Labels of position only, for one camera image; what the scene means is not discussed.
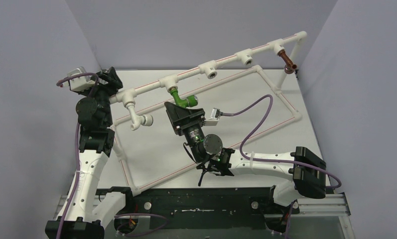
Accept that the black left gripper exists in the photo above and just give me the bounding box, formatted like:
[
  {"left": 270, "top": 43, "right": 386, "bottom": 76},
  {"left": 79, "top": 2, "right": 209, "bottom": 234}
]
[{"left": 81, "top": 69, "right": 123, "bottom": 127}]

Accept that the green water faucet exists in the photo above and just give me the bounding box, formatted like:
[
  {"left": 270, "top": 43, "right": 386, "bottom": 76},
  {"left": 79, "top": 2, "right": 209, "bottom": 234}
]
[{"left": 168, "top": 87, "right": 198, "bottom": 108}]

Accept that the white PVC pipe frame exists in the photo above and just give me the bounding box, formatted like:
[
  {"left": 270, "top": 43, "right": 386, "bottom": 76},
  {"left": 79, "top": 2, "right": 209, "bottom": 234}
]
[{"left": 109, "top": 31, "right": 308, "bottom": 197}]

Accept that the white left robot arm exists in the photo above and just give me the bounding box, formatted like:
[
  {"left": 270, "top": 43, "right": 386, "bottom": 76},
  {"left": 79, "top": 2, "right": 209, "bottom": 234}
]
[{"left": 45, "top": 67, "right": 135, "bottom": 239}]

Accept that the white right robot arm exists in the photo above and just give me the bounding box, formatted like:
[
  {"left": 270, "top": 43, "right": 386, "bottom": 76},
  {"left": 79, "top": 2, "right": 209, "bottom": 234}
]
[{"left": 164, "top": 102, "right": 327, "bottom": 213}]

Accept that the white water faucet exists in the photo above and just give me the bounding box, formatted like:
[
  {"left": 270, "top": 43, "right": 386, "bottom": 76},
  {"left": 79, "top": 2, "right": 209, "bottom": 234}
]
[{"left": 126, "top": 103, "right": 153, "bottom": 131}]

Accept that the brown water faucet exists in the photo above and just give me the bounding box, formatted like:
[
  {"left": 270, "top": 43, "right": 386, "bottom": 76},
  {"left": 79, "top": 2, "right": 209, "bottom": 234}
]
[{"left": 277, "top": 50, "right": 298, "bottom": 74}]

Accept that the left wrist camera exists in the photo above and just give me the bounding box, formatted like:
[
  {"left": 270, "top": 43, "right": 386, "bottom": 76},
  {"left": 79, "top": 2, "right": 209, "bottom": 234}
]
[{"left": 61, "top": 66, "right": 95, "bottom": 92}]

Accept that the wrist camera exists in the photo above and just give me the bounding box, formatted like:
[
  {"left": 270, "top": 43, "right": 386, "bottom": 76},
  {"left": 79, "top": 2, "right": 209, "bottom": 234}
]
[
  {"left": 204, "top": 108, "right": 221, "bottom": 126},
  {"left": 61, "top": 66, "right": 95, "bottom": 92}
]

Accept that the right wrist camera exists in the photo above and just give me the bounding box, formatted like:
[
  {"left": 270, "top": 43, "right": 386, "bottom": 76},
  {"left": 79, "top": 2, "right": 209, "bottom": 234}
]
[{"left": 204, "top": 108, "right": 221, "bottom": 126}]

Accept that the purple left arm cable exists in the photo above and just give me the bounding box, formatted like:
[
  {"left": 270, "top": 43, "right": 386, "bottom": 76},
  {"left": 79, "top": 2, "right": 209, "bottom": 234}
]
[{"left": 55, "top": 72, "right": 100, "bottom": 239}]

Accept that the black front table rail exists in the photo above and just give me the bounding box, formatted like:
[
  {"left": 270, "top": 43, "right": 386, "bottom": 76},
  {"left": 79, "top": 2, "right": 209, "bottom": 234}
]
[{"left": 66, "top": 186, "right": 351, "bottom": 232}]

